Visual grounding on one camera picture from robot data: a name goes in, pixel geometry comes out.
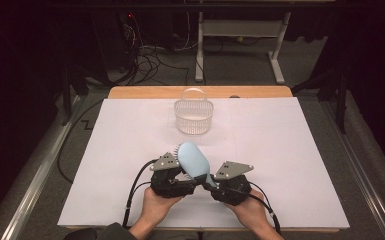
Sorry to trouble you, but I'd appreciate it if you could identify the person's left hand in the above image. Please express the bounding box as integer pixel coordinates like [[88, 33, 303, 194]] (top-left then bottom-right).
[[139, 186, 184, 229]]

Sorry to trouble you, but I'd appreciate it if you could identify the person's dark clothing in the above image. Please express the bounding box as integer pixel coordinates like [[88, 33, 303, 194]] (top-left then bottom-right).
[[63, 222, 138, 240]]

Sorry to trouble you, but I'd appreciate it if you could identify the left hand-held gripper cable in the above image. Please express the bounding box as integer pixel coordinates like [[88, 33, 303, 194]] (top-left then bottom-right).
[[122, 158, 158, 230]]

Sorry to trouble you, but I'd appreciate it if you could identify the metal floor rail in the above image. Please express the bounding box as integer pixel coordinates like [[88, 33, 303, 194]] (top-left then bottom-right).
[[319, 99, 385, 240], [0, 94, 82, 240]]

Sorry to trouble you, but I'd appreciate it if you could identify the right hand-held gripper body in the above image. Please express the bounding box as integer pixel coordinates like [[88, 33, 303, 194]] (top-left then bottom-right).
[[210, 160, 255, 207]]

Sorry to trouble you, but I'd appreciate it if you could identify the right hand-held gripper cable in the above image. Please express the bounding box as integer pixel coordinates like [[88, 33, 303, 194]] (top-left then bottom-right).
[[247, 181, 283, 236]]

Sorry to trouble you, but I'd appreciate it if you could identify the white metal desk frame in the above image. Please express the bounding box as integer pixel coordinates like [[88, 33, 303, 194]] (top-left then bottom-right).
[[194, 0, 293, 85]]

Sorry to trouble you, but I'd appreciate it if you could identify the white paper sheet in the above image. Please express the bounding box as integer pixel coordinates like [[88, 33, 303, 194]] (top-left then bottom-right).
[[57, 96, 350, 232]]

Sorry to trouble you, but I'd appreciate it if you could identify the person's right hand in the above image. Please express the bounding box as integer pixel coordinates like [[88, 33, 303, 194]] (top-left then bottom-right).
[[224, 189, 273, 232]]

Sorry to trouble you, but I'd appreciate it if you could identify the long black floor cable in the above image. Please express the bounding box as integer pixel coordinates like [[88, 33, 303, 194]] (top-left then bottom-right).
[[56, 98, 105, 185]]

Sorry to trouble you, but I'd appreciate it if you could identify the dark computer tower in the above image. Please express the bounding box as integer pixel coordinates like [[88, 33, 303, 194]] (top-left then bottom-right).
[[89, 9, 138, 73]]

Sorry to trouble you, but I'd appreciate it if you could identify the light blue hairbrush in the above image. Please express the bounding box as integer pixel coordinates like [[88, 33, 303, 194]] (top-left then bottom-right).
[[172, 141, 218, 188]]

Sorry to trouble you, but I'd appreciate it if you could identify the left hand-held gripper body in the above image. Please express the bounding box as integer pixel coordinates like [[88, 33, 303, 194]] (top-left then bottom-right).
[[149, 151, 196, 199]]

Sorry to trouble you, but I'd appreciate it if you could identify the white plastic basket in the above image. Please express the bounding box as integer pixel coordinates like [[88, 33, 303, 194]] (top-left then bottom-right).
[[174, 87, 215, 136]]

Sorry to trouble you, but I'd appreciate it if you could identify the black metal stand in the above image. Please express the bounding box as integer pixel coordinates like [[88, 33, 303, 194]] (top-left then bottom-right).
[[59, 63, 91, 127], [291, 66, 352, 135]]

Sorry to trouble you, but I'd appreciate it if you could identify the tangle of floor cables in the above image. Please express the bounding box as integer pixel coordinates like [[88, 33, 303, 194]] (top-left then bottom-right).
[[119, 13, 194, 86]]

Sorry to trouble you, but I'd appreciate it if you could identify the hand-held gripper cable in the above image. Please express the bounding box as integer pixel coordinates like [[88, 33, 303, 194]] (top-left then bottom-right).
[[122, 158, 158, 230], [247, 181, 283, 236]]

